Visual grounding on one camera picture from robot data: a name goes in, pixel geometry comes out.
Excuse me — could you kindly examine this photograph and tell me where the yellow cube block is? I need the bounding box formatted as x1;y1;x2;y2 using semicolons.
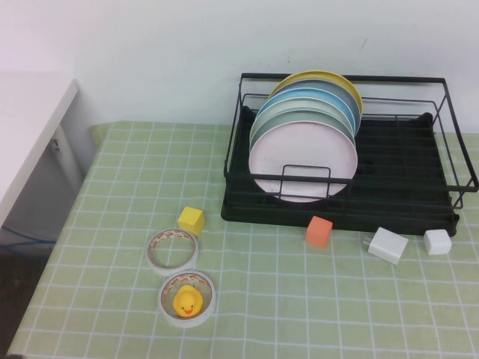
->
177;206;206;237

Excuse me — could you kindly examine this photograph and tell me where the pink round plate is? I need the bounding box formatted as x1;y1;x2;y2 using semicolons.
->
248;120;359;204

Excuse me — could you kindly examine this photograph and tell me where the light blue round plate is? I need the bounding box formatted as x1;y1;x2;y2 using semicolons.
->
257;87;362;135

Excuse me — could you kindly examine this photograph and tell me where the pale grey-green round plate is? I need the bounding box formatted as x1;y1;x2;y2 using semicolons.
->
251;97;357;140

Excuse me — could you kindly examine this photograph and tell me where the white cube block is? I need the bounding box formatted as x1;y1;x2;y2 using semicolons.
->
423;228;453;257

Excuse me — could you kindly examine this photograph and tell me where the yellow rubber duck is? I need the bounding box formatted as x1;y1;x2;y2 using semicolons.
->
172;284;205;319

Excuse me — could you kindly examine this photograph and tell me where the black wire dish rack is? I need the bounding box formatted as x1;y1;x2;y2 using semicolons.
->
222;72;479;210

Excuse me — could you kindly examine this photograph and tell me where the orange cube block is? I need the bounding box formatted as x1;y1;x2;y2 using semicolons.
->
305;215;335;249

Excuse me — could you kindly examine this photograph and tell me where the green checked tablecloth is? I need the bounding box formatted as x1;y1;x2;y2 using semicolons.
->
7;118;479;359

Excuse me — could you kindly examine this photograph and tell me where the mint green round plate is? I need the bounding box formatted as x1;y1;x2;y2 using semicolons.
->
249;109;356;150

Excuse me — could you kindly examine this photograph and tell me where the blue cable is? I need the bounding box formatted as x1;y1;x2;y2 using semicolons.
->
0;226;57;254

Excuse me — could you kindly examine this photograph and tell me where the white cabinet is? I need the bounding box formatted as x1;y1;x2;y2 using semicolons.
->
0;70;97;240

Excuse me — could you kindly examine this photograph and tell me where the empty white tape roll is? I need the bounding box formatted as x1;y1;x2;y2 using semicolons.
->
145;227;201;277

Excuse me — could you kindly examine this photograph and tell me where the white plug charger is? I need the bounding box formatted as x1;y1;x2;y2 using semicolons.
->
361;226;410;266

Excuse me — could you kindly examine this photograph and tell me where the grey round plate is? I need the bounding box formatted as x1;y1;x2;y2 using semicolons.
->
267;78;364;128

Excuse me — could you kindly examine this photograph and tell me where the white tape roll holding duck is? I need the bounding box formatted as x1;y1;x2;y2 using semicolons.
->
157;271;217;329

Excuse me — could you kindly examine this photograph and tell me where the yellow round plate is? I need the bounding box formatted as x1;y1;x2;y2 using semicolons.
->
268;69;364;120

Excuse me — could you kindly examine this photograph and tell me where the black drip tray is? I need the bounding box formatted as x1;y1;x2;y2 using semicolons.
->
220;106;462;237

